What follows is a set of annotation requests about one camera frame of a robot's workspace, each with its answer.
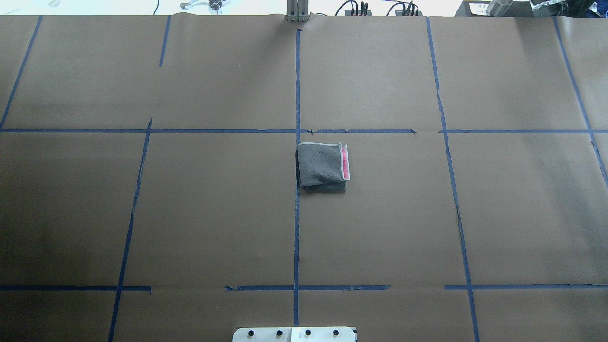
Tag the pink microfiber towel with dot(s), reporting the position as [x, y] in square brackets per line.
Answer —
[322, 168]

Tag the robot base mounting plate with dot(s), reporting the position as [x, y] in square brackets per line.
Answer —
[295, 334]

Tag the aluminium frame post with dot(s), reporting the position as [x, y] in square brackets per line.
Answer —
[297, 11]

